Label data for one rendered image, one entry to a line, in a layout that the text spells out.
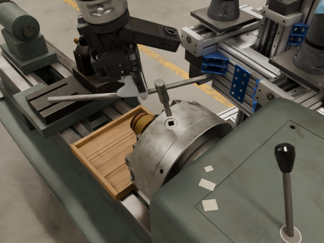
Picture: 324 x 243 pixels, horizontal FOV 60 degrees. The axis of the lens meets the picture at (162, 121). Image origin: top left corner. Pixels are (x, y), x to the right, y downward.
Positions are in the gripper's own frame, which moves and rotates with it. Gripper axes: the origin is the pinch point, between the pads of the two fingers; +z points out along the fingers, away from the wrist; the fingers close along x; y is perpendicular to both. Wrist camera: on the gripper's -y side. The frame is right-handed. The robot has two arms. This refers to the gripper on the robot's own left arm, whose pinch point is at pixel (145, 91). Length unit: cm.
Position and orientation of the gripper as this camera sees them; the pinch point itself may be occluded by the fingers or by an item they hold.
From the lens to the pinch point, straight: 61.5
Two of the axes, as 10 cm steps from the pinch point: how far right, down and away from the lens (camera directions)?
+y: -9.7, 2.2, 0.5
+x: 1.5, 7.9, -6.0
